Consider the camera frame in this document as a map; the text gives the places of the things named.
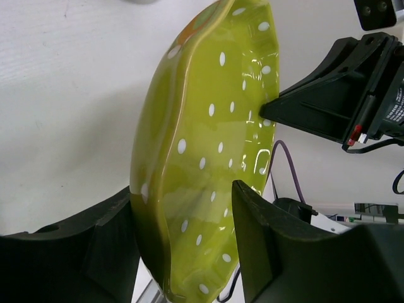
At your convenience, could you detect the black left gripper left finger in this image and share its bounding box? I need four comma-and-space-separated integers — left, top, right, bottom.
1, 188, 140, 302

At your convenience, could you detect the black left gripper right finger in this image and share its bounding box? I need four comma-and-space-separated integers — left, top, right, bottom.
232, 181, 403, 302

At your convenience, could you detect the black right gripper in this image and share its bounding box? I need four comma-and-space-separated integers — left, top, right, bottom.
259, 33, 403, 145

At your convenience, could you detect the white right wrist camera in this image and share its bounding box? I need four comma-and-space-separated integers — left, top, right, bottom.
354, 0, 403, 32

